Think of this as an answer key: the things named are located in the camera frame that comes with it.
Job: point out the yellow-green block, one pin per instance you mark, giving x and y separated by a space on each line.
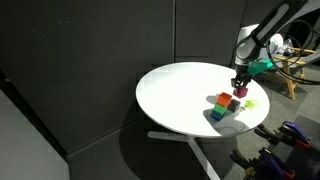
251 104

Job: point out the purple clamp with orange tip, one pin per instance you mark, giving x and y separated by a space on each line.
272 163
294 130

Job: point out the purple block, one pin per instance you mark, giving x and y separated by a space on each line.
240 92

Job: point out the green block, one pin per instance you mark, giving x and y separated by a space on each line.
219 109

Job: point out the blue block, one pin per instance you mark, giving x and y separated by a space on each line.
216 115

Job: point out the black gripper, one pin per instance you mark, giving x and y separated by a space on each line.
242 73

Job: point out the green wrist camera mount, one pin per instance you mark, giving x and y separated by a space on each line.
261 66

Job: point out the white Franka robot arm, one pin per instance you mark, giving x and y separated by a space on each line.
248 43

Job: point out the orange block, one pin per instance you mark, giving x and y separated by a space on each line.
224 99

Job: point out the grey block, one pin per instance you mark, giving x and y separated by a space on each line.
234 105

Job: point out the white table base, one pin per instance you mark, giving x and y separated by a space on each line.
200 156

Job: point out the wooden stool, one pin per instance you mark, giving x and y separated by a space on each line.
290 83

